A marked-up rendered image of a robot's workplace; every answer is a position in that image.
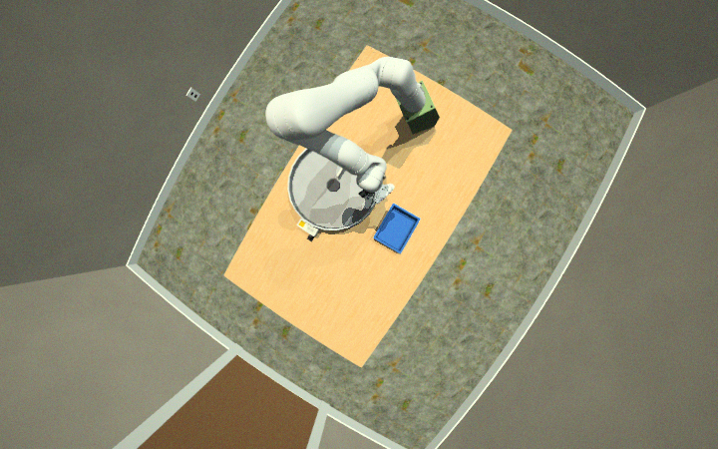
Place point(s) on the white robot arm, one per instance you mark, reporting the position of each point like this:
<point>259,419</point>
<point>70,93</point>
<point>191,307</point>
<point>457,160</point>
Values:
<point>308,113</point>

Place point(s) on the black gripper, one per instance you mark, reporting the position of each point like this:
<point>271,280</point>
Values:
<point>364,193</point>

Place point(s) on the blue crate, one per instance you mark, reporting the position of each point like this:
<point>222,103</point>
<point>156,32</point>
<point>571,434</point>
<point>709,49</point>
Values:
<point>396,228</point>

